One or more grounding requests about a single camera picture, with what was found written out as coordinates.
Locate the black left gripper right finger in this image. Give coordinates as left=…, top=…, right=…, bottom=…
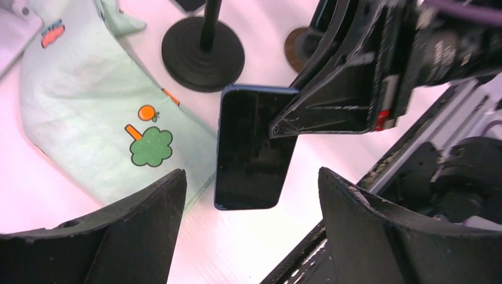
left=318, top=167, right=501, bottom=283

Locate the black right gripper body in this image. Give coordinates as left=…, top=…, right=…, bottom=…
left=369, top=1, right=501, bottom=131

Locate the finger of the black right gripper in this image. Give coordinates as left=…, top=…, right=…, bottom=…
left=291, top=1, right=377, bottom=88
left=269, top=51, right=379, bottom=138

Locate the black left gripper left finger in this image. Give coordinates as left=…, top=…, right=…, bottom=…
left=1, top=169, right=187, bottom=283

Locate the brown round base stand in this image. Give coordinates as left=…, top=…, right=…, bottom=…
left=284, top=27, right=324, bottom=73

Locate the blue smartphone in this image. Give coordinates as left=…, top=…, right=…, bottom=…
left=214, top=85, right=298, bottom=211

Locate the black clamp phone stand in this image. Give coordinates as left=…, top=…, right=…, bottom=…
left=161, top=0, right=245, bottom=92

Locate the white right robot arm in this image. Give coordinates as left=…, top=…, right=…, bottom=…
left=269, top=1, right=501, bottom=223

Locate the white folding phone stand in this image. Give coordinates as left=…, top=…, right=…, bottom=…
left=1, top=0, right=44, bottom=76

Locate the green cartoon towel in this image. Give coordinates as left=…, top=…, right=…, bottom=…
left=20, top=1, right=216, bottom=206

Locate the black smartphone on table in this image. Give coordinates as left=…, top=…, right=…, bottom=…
left=171, top=0, right=205, bottom=14

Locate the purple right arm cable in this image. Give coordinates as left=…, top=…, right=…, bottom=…
left=423, top=0, right=502, bottom=27

